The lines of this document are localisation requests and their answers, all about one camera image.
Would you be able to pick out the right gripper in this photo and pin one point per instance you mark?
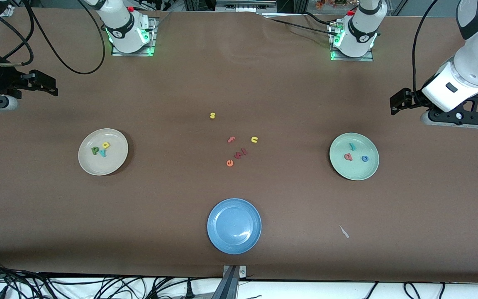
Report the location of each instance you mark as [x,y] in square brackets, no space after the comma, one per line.
[3,79]

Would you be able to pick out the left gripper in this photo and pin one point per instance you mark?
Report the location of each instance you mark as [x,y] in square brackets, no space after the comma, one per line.
[412,99]

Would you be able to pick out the pink foam letter b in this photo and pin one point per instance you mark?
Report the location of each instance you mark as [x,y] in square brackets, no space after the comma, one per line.
[348,157]

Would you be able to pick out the green round plate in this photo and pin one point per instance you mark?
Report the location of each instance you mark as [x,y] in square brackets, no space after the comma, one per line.
[359,170]

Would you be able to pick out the beige brown round plate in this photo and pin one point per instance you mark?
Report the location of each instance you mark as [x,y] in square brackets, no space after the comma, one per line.
[112,164]

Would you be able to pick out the orange dried flowers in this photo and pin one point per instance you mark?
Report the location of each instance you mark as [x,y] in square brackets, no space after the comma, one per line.
[334,3]

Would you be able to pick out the brown table cover sheet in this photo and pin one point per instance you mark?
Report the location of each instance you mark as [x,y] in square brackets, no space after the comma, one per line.
[56,228]

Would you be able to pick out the white paper scrap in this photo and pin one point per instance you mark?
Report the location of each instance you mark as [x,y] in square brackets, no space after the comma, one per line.
[344,231]

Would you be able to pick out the pink foam letter f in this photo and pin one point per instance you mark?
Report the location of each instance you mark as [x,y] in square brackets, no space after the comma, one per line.
[231,139]

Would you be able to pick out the silver equipment box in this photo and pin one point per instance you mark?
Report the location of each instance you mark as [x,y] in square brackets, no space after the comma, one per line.
[245,6]

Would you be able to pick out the blue round plate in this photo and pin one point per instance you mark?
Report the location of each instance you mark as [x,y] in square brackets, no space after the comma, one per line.
[234,226]

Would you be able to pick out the black power plug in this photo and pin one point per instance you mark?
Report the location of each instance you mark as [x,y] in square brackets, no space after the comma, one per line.
[189,290]

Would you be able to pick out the aluminium frame rail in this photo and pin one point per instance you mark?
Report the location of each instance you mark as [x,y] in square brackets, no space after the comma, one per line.
[6,11]

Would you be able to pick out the grey metal post bracket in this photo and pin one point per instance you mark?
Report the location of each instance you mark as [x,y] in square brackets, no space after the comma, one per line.
[232,272]

